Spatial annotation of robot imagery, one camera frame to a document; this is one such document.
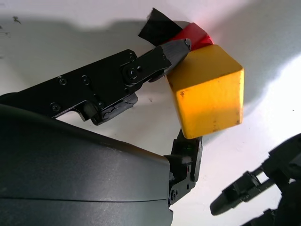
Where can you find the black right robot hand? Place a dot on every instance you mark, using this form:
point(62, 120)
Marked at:
point(70, 174)

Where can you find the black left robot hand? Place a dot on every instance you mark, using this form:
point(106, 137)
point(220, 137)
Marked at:
point(289, 169)

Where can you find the yellow cube block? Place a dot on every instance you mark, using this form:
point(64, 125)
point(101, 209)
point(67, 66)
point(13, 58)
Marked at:
point(209, 94)

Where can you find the red cube block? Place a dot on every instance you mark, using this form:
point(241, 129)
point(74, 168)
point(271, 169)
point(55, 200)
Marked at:
point(200, 37)

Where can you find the black tape strip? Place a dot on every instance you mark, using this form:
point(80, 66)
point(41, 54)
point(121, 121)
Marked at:
point(160, 26)

